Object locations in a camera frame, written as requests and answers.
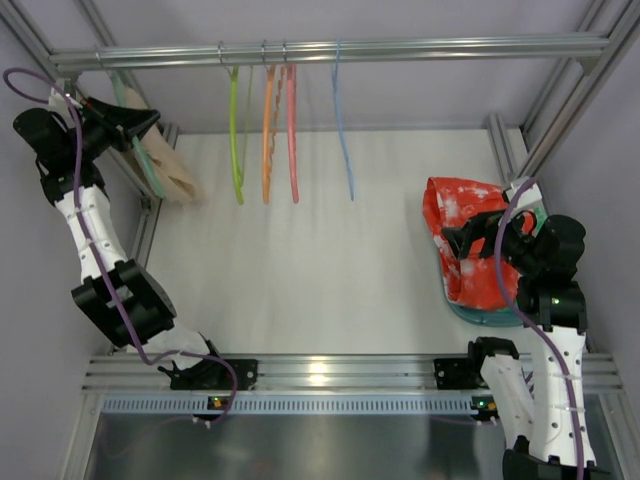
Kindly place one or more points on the teal green hanger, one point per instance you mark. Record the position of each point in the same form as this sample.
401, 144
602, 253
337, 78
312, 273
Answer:
140, 153

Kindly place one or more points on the front aluminium frame rail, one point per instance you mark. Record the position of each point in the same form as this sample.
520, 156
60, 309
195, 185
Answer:
286, 374

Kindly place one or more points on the red white tie-dye garment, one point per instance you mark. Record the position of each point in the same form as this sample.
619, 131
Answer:
450, 202

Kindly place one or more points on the beige trousers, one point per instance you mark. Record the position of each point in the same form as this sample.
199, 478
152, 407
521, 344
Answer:
179, 184

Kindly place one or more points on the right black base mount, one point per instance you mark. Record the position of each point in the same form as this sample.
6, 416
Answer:
457, 373

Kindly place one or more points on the orange hanger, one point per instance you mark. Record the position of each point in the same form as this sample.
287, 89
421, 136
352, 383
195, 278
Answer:
266, 155

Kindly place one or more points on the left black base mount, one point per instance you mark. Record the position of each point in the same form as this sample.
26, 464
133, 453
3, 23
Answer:
209, 375

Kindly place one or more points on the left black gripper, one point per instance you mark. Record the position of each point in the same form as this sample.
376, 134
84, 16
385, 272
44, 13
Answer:
107, 122

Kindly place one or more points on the aluminium hanging rail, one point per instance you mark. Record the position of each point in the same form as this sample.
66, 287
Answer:
569, 45

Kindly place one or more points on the grey slotted cable duct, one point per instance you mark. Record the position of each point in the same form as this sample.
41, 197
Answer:
281, 404

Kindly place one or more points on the teal plastic basket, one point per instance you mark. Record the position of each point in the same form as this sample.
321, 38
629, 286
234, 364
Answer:
503, 318

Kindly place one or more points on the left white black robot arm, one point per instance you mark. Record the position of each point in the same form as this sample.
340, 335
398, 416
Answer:
115, 292

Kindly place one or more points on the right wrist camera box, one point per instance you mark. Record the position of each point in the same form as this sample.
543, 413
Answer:
528, 189

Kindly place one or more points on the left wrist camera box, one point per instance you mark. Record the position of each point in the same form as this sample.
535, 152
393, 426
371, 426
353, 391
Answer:
61, 102

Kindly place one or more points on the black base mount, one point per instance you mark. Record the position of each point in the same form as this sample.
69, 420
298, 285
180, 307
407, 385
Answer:
457, 373
209, 375

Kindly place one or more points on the light blue hanger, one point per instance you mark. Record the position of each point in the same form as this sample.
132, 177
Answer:
339, 121

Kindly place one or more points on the pink hanger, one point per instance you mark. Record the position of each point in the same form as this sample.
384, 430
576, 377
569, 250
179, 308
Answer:
291, 118

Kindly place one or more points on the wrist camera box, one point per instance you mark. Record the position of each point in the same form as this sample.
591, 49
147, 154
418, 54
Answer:
61, 102
528, 189

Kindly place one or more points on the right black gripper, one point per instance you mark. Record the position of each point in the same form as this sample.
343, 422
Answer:
489, 230

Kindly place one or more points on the lime green hanger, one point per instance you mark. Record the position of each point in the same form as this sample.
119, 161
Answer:
239, 122

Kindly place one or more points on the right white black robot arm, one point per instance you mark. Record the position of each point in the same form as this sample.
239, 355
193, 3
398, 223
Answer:
544, 420

